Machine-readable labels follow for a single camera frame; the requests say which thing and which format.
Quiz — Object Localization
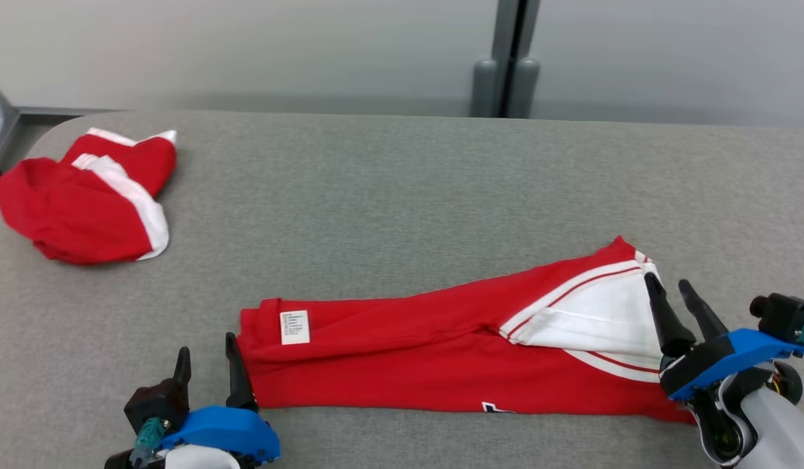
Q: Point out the red shorts with white stripe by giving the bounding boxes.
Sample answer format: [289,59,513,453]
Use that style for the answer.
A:
[0,128,179,265]

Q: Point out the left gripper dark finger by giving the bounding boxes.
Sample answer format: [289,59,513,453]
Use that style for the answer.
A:
[225,332,260,413]
[172,347,193,399]

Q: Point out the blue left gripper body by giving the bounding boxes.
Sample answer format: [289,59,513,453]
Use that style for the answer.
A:
[104,405,281,469]

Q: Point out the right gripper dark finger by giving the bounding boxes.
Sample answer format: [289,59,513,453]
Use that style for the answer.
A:
[644,272,698,359]
[678,279,730,342]

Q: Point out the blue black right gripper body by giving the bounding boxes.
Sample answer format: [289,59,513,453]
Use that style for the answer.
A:
[660,328,804,403]

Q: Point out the red jersey with white trim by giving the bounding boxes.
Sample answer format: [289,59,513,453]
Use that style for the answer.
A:
[237,236,697,425]

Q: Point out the grey partition post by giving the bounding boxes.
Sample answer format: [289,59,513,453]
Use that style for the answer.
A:
[470,0,541,119]

